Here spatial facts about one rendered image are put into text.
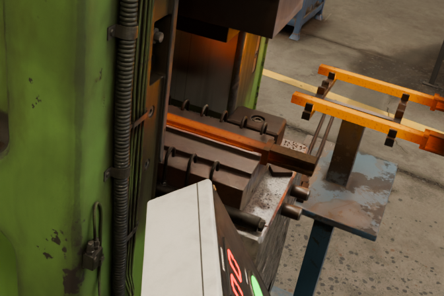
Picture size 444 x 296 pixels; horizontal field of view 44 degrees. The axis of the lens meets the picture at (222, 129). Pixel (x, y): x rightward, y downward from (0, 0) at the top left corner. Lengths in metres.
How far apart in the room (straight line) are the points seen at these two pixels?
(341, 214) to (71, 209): 0.90
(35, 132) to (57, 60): 0.11
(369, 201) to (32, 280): 0.99
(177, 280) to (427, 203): 2.54
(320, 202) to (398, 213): 1.36
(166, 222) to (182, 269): 0.08
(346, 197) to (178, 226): 1.02
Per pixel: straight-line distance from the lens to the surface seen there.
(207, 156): 1.06
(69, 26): 0.64
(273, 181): 1.17
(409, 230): 2.78
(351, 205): 1.55
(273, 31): 0.87
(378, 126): 1.40
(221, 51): 1.30
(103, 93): 0.71
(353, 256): 2.51
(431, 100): 1.61
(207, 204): 0.60
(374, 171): 1.73
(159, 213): 0.63
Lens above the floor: 1.56
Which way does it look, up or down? 29 degrees down
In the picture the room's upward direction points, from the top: 9 degrees clockwise
